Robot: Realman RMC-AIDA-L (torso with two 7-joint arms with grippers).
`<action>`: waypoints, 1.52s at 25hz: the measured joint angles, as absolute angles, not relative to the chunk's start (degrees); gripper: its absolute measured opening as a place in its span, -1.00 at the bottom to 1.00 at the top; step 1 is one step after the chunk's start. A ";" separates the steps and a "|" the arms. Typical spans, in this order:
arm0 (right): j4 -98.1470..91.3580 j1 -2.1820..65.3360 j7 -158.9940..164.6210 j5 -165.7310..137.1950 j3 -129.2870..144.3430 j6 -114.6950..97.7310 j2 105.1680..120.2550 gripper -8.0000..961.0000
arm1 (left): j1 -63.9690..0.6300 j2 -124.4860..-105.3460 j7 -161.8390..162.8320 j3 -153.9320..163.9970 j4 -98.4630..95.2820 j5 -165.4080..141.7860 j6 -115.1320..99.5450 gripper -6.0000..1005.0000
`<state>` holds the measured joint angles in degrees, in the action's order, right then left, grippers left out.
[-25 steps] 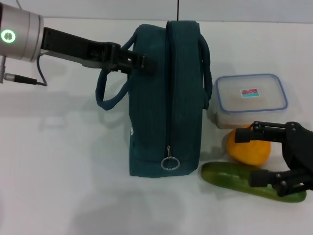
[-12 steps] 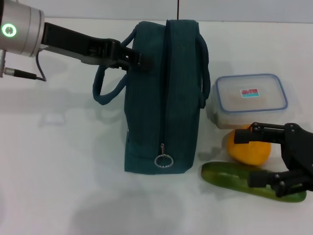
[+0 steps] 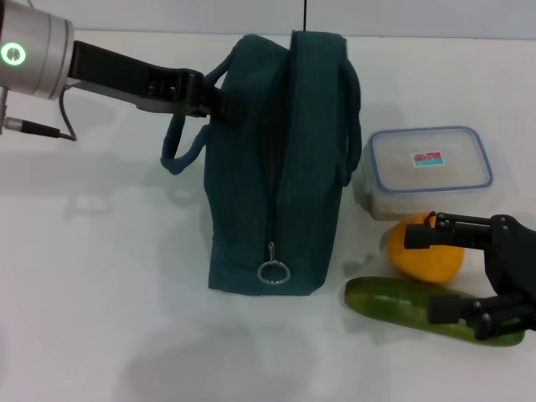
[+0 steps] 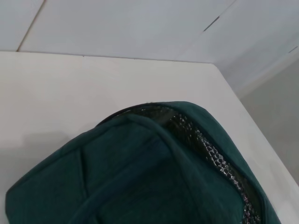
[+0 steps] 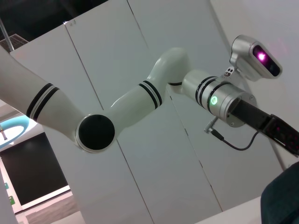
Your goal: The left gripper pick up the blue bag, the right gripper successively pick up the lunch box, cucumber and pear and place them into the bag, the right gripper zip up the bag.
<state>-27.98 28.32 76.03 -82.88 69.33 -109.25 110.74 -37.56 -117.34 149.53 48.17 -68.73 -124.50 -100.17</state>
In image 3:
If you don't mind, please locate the silver zipper pull ring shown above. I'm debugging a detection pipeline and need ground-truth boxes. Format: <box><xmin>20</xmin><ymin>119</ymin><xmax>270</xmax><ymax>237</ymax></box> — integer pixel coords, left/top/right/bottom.
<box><xmin>256</xmin><ymin>241</ymin><xmax>291</xmax><ymax>286</ymax></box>

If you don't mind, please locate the orange yellow pear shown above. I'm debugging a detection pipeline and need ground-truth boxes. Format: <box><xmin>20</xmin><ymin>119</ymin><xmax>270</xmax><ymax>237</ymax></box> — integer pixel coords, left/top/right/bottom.
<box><xmin>387</xmin><ymin>212</ymin><xmax>466</xmax><ymax>286</ymax></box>

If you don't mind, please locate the dark teal fabric bag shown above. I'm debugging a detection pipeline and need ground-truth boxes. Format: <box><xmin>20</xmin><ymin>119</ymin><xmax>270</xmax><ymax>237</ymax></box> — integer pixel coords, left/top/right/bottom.
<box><xmin>161</xmin><ymin>31</ymin><xmax>362</xmax><ymax>297</ymax></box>

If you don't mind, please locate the green cucumber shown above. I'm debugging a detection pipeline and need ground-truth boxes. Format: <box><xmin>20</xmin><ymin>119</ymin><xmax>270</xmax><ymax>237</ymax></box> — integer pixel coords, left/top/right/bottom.
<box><xmin>343</xmin><ymin>276</ymin><xmax>525</xmax><ymax>348</ymax></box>

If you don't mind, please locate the clear plastic container blue lid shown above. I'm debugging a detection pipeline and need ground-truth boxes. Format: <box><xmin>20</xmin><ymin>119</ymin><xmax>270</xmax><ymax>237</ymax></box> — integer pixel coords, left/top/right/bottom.
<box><xmin>353</xmin><ymin>125</ymin><xmax>494</xmax><ymax>222</ymax></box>

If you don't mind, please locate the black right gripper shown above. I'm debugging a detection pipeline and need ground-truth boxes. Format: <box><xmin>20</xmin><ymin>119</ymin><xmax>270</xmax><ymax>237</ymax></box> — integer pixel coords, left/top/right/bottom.
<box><xmin>404</xmin><ymin>211</ymin><xmax>536</xmax><ymax>343</ymax></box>

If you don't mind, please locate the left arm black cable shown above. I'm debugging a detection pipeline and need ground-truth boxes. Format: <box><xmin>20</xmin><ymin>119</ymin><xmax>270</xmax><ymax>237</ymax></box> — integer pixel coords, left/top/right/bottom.
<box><xmin>4</xmin><ymin>83</ymin><xmax>80</xmax><ymax>142</ymax></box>

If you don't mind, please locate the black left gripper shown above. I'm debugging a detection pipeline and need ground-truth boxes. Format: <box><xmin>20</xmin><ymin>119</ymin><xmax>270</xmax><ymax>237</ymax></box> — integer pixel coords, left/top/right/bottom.
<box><xmin>69</xmin><ymin>40</ymin><xmax>247</xmax><ymax>124</ymax></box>

